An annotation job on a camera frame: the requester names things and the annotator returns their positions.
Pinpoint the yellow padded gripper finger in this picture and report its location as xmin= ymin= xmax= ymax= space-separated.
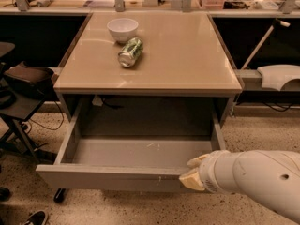
xmin=179 ymin=168 xmax=204 ymax=191
xmin=187 ymin=154 xmax=208 ymax=169

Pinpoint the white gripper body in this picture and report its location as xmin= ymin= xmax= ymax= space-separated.
xmin=198 ymin=150 xmax=234 ymax=194

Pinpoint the grey top drawer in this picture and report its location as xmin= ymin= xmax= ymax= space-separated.
xmin=35 ymin=97 xmax=228 ymax=194

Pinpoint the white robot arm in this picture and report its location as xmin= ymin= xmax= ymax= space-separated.
xmin=179 ymin=150 xmax=300 ymax=223

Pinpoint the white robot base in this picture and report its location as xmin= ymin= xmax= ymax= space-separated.
xmin=257 ymin=65 xmax=300 ymax=91

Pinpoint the grey drawer cabinet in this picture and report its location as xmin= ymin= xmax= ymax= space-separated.
xmin=54 ymin=11 xmax=242 ymax=136

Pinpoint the green soda can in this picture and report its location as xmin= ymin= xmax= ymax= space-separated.
xmin=118 ymin=37 xmax=143 ymax=68

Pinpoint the white bowl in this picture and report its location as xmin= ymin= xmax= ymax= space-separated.
xmin=107 ymin=18 xmax=139 ymax=43

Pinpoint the black sneaker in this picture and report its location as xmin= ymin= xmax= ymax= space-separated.
xmin=20 ymin=210 xmax=49 ymax=225

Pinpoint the white stick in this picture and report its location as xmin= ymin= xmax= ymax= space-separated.
xmin=241 ymin=19 xmax=291 ymax=69

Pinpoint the black side stand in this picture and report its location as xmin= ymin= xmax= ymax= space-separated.
xmin=0 ymin=40 xmax=68 ymax=203

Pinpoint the dark bag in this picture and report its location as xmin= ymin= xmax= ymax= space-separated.
xmin=4 ymin=62 xmax=54 ymax=98

